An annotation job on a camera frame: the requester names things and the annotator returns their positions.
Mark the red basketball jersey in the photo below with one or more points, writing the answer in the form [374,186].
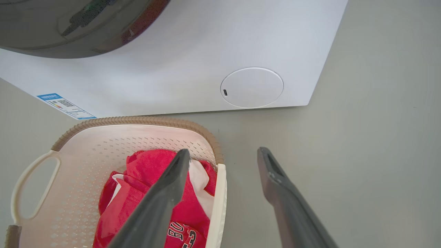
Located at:
[137,186]

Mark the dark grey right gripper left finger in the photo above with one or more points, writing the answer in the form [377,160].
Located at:
[155,210]

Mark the dark glass washing machine door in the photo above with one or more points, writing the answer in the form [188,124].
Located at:
[69,24]

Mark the blue energy label sticker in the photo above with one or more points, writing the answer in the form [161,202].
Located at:
[66,105]

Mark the cream plastic laundry basket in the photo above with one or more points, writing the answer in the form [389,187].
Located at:
[69,179]

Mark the white washing machine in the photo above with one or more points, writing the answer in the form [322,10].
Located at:
[193,58]

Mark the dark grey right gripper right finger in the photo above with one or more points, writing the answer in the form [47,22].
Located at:
[293,213]

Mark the round white filter cover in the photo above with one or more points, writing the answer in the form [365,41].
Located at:
[252,87]

